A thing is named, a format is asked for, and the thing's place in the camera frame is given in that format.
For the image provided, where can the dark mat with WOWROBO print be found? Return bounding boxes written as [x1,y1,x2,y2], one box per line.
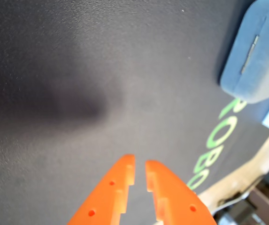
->
[0,0,269,225]

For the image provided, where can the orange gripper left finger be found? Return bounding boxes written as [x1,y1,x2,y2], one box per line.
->
[67,154,136,225]

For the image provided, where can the grey square case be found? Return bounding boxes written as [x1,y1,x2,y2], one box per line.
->
[220,0,269,105]

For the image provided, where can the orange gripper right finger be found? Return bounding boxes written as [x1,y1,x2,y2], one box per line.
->
[145,160,216,225]

